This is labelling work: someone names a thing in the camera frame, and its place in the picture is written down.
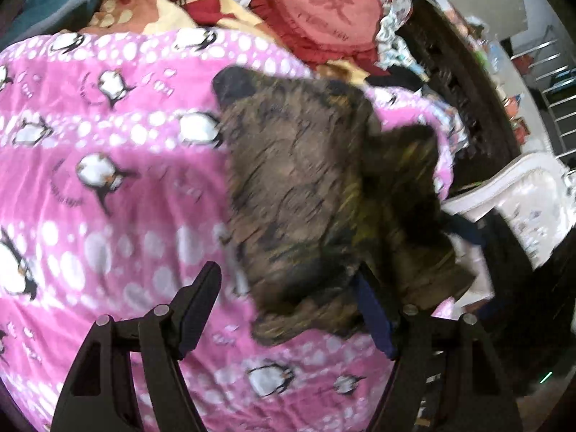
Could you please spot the white ornate armchair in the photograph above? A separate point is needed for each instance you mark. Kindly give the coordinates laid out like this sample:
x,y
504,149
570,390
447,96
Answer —
x,y
531,202

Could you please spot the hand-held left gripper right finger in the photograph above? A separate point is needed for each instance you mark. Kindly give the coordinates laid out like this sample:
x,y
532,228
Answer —
x,y
373,312

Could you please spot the pink penguin print blanket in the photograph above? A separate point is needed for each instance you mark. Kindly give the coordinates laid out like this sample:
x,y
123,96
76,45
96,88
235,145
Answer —
x,y
135,198

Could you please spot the red heart-shaped cushion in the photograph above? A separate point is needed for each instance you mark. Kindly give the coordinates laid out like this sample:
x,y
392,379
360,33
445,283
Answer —
x,y
328,13

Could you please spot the red and yellow patterned blanket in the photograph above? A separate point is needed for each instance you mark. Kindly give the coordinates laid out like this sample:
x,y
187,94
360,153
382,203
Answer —
x,y
171,4

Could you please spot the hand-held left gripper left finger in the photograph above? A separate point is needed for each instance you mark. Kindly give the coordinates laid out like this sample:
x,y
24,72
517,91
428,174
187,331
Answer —
x,y
198,310

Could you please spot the black cloth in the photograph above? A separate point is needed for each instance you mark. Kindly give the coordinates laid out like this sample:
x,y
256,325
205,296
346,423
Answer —
x,y
396,82

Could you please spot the dark floral patterned garment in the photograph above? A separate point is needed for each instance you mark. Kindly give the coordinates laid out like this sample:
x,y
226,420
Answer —
x,y
306,189

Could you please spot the metal stair railing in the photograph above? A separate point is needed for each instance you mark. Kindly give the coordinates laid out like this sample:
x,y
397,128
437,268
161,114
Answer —
x,y
555,81

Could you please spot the teal and grey knit garment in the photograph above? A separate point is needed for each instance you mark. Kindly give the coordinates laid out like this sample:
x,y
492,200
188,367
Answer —
x,y
49,4

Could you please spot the dark wooden bed headboard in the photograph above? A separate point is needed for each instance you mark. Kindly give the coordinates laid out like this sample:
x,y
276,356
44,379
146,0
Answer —
x,y
468,90

